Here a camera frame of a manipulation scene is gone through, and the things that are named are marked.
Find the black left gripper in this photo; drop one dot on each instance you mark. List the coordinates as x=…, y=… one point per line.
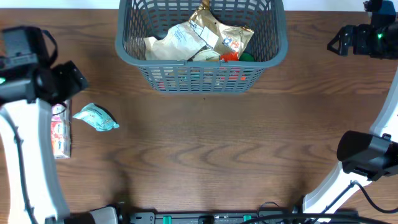
x=76, y=79

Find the green lidded seasoning jar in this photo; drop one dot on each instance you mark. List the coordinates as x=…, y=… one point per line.
x=245, y=57

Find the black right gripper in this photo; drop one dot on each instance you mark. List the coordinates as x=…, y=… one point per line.
x=361, y=32

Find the beige paper pouch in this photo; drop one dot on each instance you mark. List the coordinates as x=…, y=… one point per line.
x=180, y=43

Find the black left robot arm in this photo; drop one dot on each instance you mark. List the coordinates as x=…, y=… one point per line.
x=30, y=85

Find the mint green wipes packet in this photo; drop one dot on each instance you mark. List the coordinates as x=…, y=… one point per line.
x=96, y=118

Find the Kleenex tissue multipack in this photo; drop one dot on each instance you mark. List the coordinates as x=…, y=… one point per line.
x=60, y=130

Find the gold foil snack bag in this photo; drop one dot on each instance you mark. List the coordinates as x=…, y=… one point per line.
x=229, y=42

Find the grey plastic lattice basket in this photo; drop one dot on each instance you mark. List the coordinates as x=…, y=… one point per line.
x=202, y=73

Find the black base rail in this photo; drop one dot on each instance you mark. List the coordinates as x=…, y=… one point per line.
x=220, y=217

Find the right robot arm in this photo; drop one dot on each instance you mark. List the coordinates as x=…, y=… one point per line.
x=363, y=158

